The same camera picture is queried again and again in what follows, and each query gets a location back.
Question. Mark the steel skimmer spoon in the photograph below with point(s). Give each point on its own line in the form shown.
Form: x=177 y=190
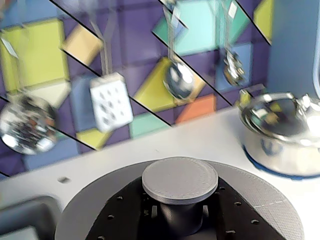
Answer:
x=25 y=127

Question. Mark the shiny steel pot lid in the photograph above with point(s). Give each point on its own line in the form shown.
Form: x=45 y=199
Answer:
x=275 y=117

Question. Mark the blue wooden toy kitchen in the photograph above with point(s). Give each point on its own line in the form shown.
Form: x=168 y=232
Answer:
x=287 y=50

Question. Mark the steel ladle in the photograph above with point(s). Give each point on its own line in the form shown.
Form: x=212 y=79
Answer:
x=180 y=80

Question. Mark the steel slotted spatula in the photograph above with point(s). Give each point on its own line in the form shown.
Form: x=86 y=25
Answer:
x=111 y=105

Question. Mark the steel serving fork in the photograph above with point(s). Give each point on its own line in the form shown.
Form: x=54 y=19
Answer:
x=233 y=70

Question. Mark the gray toy sink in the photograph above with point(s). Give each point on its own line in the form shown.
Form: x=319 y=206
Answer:
x=25 y=215

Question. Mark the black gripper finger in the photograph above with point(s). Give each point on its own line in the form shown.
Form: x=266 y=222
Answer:
x=232 y=217
x=130 y=215

